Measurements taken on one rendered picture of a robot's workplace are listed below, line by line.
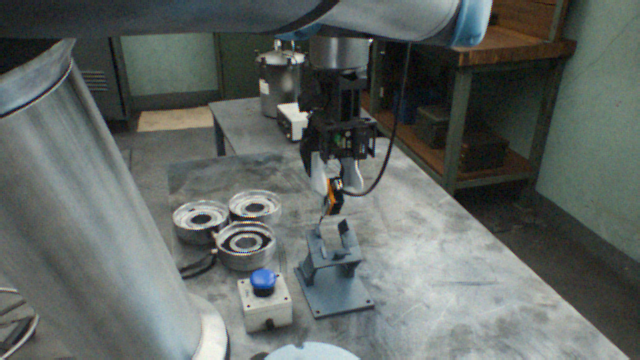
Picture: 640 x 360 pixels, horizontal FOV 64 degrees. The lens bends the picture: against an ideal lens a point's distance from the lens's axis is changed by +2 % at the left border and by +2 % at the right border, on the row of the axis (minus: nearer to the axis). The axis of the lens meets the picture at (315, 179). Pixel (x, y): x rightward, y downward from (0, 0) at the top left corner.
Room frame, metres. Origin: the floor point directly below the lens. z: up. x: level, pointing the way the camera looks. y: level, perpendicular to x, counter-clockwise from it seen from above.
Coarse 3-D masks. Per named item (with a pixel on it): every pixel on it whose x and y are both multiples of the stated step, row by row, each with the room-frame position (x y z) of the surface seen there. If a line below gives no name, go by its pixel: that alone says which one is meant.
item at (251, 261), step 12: (228, 228) 0.78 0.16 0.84; (240, 228) 0.79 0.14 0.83; (252, 228) 0.79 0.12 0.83; (264, 228) 0.79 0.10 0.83; (216, 240) 0.74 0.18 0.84; (240, 240) 0.76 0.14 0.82; (252, 240) 0.77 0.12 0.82; (228, 252) 0.70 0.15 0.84; (252, 252) 0.70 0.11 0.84; (264, 252) 0.71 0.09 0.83; (228, 264) 0.71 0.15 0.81; (240, 264) 0.70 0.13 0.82; (252, 264) 0.70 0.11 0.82; (264, 264) 0.72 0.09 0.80
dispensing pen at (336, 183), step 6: (330, 180) 0.67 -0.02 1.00; (336, 180) 0.64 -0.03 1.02; (336, 186) 0.63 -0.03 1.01; (342, 186) 0.63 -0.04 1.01; (336, 192) 0.65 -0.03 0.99; (336, 198) 0.65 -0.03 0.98; (342, 198) 0.65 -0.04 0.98; (336, 204) 0.64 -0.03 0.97; (342, 204) 0.65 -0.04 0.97; (336, 210) 0.66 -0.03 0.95
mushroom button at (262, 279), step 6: (258, 270) 0.61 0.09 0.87; (264, 270) 0.61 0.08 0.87; (270, 270) 0.61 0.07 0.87; (252, 276) 0.60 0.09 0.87; (258, 276) 0.60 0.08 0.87; (264, 276) 0.60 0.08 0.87; (270, 276) 0.60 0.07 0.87; (276, 276) 0.60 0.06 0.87; (252, 282) 0.59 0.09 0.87; (258, 282) 0.58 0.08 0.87; (264, 282) 0.58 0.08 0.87; (270, 282) 0.59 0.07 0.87; (258, 288) 0.58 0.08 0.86; (264, 288) 0.58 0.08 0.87
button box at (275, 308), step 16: (240, 288) 0.60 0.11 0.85; (256, 288) 0.60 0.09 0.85; (272, 288) 0.60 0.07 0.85; (240, 304) 0.59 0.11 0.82; (256, 304) 0.57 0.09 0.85; (272, 304) 0.57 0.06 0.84; (288, 304) 0.57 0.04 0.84; (256, 320) 0.56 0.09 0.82; (272, 320) 0.56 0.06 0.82; (288, 320) 0.57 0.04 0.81
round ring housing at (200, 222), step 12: (192, 204) 0.87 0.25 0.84; (204, 204) 0.88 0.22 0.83; (216, 204) 0.87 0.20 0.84; (180, 216) 0.84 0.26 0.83; (192, 216) 0.84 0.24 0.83; (204, 216) 0.85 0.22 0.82; (228, 216) 0.83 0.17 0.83; (180, 228) 0.78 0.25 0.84; (192, 228) 0.78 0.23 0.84; (204, 228) 0.78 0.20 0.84; (216, 228) 0.79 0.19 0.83; (192, 240) 0.78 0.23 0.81; (204, 240) 0.78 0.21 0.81
